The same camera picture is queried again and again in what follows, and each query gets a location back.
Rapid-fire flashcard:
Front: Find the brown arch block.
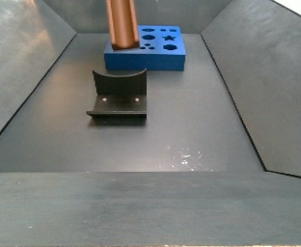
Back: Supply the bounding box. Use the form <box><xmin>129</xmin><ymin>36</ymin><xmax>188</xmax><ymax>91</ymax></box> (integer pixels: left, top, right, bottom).
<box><xmin>106</xmin><ymin>0</ymin><xmax>138</xmax><ymax>50</ymax></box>

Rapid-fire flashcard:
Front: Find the blue foam shape board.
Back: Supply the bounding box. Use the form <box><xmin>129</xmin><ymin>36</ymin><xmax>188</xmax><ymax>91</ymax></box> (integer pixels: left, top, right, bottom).
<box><xmin>103</xmin><ymin>25</ymin><xmax>185</xmax><ymax>70</ymax></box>

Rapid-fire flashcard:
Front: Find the black curved fixture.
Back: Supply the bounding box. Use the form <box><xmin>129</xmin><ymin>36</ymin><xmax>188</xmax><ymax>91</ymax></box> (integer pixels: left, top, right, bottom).
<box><xmin>86</xmin><ymin>69</ymin><xmax>146</xmax><ymax>118</ymax></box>

